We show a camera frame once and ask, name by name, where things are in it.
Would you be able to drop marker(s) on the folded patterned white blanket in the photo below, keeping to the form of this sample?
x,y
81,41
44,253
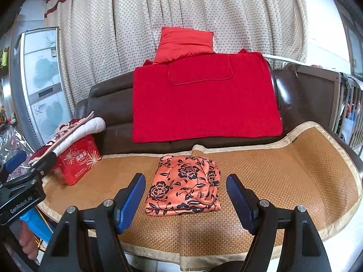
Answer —
x,y
63,131

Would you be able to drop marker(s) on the person's left hand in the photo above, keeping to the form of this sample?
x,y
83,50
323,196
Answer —
x,y
27,242

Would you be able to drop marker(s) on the clear plastic bags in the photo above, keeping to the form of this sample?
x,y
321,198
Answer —
x,y
14,138

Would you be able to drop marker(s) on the red pillow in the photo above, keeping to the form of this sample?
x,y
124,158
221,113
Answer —
x,y
184,42

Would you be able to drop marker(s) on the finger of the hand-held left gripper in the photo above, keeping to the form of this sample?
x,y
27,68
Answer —
x,y
42,165
17,160

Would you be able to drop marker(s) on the white quilted cloth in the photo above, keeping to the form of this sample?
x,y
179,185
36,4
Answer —
x,y
85,129

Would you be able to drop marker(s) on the silver refrigerator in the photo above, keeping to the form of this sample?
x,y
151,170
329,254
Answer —
x,y
42,76

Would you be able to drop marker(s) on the dark brown leather sofa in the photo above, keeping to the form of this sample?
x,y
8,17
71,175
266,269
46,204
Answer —
x,y
113,104

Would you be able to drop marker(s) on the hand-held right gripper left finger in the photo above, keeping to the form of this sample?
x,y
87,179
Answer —
x,y
130,201

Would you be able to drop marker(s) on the red tin box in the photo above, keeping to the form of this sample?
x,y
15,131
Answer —
x,y
76,158

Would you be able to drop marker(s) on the red blanket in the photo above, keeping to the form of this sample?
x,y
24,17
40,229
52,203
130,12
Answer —
x,y
198,104

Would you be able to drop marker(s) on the woven bamboo mat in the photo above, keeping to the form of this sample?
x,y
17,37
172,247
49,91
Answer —
x,y
283,181

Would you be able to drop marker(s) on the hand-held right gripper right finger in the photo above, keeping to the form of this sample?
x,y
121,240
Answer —
x,y
239,204

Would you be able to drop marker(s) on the beige dotted curtain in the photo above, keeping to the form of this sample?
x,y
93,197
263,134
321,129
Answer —
x,y
113,34

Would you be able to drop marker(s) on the pink floral garment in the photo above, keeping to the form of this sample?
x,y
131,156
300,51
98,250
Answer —
x,y
181,184

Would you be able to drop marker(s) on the window frame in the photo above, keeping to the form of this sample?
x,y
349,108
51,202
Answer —
x,y
354,42

